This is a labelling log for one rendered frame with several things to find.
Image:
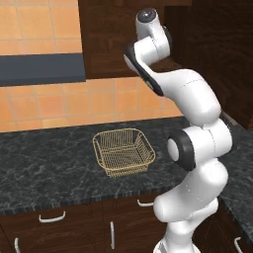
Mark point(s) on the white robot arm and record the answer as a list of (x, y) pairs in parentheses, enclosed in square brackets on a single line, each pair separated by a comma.
[(194, 95)]

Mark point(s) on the dark wood wall cabinet door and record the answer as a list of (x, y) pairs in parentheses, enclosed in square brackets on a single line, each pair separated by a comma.
[(105, 36)]

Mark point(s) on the dark wood base cabinet door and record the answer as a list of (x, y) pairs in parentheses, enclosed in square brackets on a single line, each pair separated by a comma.
[(135, 234), (227, 237), (66, 242)]

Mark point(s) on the dark wood drawer front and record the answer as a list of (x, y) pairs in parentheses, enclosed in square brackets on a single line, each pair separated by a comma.
[(49, 224), (128, 206)]

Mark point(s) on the dark wood tall cabinet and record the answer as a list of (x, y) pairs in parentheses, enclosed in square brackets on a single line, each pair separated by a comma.
[(217, 49)]

